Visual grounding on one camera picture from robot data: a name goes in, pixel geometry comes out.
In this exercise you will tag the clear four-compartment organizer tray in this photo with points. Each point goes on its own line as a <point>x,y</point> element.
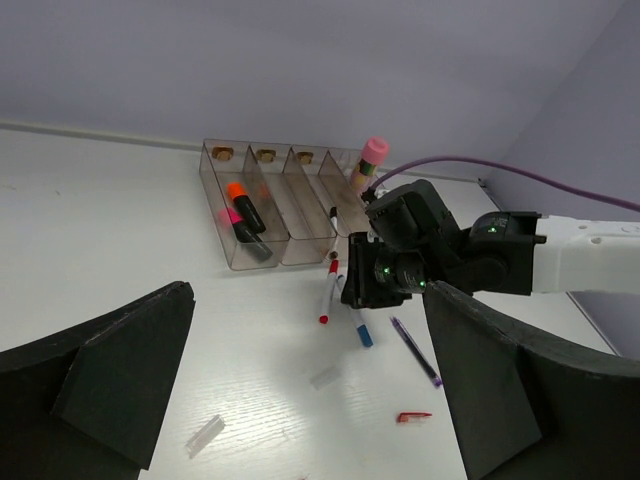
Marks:
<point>293,188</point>

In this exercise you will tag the pink-capped glue stick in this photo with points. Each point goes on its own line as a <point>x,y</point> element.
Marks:
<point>372,155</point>

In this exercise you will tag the orange highlighter marker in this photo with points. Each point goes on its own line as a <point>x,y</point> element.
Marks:
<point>245,207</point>

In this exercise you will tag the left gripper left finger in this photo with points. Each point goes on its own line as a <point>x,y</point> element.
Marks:
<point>88,402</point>

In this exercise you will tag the pink highlighter marker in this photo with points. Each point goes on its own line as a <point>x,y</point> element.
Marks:
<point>249,241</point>

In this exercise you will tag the red-capped whiteboard marker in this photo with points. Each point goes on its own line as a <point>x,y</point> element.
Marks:
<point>328,291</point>

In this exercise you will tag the red pen cap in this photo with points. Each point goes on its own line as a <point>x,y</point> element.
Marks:
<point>412,416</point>

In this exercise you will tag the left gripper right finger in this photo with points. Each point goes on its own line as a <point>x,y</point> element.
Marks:
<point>527,404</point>

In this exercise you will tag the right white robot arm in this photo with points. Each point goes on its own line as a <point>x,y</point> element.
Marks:
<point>522,253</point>

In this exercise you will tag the blue-capped whiteboard marker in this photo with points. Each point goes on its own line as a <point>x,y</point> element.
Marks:
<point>359,323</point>

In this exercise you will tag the clear pen cap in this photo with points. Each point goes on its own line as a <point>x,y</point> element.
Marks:
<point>325,378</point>
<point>204,436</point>

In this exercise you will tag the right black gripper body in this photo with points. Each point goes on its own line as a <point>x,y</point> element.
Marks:
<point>417,241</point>

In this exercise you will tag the dark purple gel pen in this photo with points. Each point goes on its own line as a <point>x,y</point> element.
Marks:
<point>416,352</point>

